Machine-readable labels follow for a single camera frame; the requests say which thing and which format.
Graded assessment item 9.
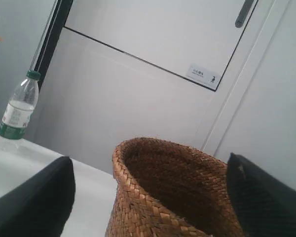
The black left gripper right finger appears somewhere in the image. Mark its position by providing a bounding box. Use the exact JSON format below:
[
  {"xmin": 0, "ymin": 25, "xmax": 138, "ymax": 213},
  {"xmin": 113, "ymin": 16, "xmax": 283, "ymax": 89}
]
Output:
[{"xmin": 226, "ymin": 153, "xmax": 296, "ymax": 237}]

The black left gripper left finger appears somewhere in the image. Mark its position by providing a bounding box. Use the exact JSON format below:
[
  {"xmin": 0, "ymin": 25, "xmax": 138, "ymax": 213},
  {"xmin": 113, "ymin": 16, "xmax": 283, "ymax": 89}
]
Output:
[{"xmin": 0, "ymin": 157, "xmax": 75, "ymax": 237}]

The brown woven basket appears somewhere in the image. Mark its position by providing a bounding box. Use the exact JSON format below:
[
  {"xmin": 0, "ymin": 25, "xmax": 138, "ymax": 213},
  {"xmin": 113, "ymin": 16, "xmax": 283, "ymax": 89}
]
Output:
[{"xmin": 105, "ymin": 137, "xmax": 244, "ymax": 237}]

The clear plastic water bottle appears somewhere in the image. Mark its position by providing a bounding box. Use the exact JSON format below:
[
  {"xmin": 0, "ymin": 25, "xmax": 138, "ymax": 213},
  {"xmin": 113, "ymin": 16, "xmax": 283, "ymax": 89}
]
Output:
[{"xmin": 0, "ymin": 70, "xmax": 41, "ymax": 152}]

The white door sign sticker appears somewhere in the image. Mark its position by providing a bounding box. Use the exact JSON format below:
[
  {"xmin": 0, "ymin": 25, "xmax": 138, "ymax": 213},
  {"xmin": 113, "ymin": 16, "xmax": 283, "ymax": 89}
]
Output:
[{"xmin": 186, "ymin": 64, "xmax": 222, "ymax": 91}]

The white door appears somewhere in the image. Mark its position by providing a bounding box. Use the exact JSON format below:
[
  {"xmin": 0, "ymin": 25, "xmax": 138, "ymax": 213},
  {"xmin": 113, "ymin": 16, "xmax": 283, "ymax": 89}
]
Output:
[{"xmin": 27, "ymin": 0, "xmax": 287, "ymax": 173}]

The dark door handle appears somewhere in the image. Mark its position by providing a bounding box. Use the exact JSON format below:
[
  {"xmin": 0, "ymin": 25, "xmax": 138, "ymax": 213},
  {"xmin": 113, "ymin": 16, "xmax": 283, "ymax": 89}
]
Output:
[{"xmin": 235, "ymin": 0, "xmax": 254, "ymax": 28}]

